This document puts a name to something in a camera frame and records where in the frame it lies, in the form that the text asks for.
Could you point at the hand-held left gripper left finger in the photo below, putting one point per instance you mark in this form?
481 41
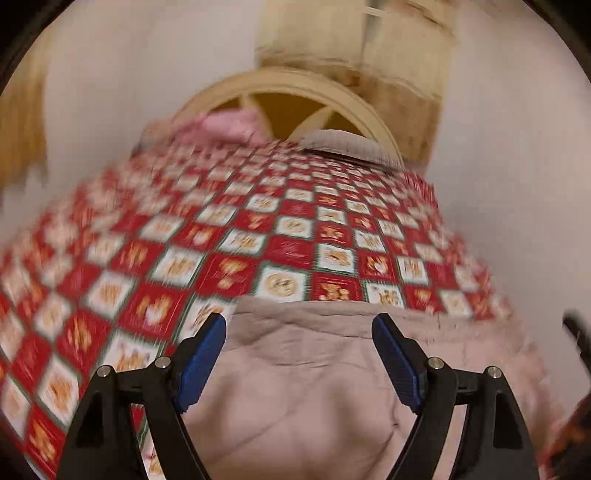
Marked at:
201 364

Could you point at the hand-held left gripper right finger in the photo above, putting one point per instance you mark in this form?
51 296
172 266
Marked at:
397 364

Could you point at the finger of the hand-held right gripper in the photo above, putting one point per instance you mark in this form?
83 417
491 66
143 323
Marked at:
575 330

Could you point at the beige quilted zip jacket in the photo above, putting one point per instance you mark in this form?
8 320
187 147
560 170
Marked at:
300 392

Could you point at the red checked printed bedspread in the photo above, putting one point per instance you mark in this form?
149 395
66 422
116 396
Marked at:
184 240

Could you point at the striped pillow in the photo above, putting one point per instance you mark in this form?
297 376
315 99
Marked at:
346 143

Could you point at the pink pillow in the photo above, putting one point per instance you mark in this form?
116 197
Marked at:
221 127

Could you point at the cream floral curtain panel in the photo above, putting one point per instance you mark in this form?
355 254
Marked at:
406 69
314 41

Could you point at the yellow side curtain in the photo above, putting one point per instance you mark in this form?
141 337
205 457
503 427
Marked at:
23 124

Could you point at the cream wooden bed headboard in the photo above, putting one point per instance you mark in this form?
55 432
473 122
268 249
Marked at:
286 76

